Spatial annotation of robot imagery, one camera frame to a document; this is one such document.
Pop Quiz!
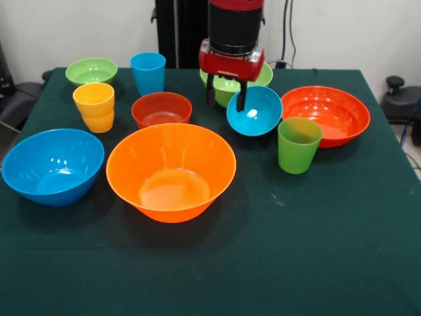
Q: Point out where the large green bowl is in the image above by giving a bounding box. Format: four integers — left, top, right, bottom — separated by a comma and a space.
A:
199, 61, 274, 109

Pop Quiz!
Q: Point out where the small green bowl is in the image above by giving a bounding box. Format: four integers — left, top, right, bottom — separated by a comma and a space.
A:
64, 57, 118, 87

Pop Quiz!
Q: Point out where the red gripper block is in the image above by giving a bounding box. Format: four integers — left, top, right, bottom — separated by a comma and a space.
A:
198, 38, 266, 113

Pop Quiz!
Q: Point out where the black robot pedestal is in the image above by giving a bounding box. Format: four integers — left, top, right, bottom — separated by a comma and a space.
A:
151, 0, 266, 69

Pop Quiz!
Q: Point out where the wide red bowl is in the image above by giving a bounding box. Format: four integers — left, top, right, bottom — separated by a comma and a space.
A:
281, 86, 372, 149

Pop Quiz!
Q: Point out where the green cup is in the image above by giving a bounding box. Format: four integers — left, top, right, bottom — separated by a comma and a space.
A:
277, 117, 324, 175

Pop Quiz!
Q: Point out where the blue cup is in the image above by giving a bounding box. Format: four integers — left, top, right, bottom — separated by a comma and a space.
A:
130, 52, 166, 97

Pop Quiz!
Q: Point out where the yellow cup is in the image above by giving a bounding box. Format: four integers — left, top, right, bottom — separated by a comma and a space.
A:
72, 82, 116, 134

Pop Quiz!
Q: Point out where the small red bowl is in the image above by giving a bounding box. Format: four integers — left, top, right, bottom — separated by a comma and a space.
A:
131, 92, 193, 130

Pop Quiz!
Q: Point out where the large blue bowl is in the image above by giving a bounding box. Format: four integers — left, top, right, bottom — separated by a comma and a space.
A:
1, 128, 105, 207

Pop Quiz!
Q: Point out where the large orange bowl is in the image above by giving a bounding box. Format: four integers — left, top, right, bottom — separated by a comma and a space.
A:
105, 122, 237, 224

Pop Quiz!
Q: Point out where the dark green table cloth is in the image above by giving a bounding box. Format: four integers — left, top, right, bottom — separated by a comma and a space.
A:
0, 67, 421, 316

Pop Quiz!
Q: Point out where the small blue bowl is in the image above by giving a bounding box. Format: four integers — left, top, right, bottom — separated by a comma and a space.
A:
226, 86, 284, 137

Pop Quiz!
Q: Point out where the black wall cable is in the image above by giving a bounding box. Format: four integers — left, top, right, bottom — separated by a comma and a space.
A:
282, 0, 297, 68

